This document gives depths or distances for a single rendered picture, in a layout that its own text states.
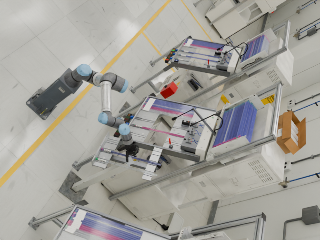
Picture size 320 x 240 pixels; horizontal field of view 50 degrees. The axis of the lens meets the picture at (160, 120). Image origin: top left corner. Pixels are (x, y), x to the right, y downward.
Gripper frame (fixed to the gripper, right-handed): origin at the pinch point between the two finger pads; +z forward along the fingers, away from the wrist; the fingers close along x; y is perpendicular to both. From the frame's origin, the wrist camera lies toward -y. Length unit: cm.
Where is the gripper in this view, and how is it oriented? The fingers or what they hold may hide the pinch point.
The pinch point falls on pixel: (132, 160)
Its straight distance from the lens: 267.0
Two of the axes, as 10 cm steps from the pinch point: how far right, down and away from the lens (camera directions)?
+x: 2.8, -6.5, 7.1
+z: 1.7, 7.6, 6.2
